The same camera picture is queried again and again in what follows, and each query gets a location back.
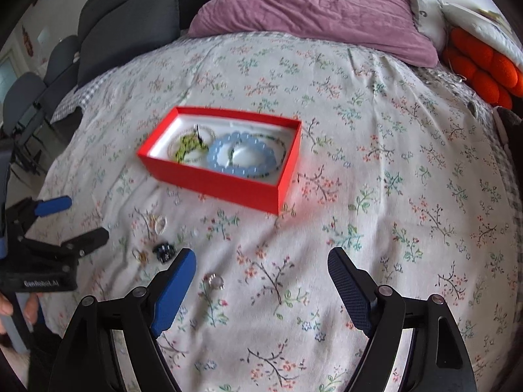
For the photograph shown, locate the floral bed sheet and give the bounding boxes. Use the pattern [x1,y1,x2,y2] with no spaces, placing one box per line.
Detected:
[33,34,522,391]

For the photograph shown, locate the dark grey cushion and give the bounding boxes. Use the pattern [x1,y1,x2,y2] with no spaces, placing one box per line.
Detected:
[77,0,210,88]

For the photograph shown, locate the dark grey chair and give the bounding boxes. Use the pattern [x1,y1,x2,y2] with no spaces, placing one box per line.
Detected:
[2,35,81,173]

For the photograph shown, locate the thin green beaded bracelet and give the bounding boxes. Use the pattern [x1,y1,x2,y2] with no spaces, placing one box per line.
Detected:
[245,132,288,181]

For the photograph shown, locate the person's hand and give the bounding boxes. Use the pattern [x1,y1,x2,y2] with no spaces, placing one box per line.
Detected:
[1,292,34,355]

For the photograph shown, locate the orange plush toy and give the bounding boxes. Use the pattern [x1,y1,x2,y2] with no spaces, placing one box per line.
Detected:
[442,27,522,110]

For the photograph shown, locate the red jewelry box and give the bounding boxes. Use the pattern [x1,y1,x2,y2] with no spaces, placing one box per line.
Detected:
[137,106,301,214]

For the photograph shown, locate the white patterned pillow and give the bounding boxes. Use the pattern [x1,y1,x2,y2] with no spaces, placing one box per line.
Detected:
[409,0,447,52]

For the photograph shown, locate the purple pillow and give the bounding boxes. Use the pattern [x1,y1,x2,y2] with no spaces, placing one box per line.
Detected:
[189,0,438,67]

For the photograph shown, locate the black crystal hair clip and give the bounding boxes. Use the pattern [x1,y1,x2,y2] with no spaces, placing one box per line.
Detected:
[152,242,177,264]

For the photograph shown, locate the light blue bead bracelet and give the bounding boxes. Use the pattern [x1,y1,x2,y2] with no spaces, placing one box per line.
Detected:
[206,131,280,179]

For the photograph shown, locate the green bead necklace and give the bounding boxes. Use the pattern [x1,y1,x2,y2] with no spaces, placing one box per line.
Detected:
[173,124,212,164]

